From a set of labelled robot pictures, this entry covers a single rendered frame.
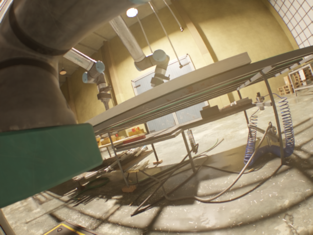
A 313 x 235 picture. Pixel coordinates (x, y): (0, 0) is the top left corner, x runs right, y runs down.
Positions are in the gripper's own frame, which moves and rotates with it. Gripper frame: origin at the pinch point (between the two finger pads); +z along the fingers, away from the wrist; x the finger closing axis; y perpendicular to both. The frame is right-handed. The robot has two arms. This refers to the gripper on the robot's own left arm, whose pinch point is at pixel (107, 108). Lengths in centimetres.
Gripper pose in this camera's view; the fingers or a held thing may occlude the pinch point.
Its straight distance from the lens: 115.1
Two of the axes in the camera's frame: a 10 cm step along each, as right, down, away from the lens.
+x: -3.9, 0.7, -9.2
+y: -8.7, 3.1, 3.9
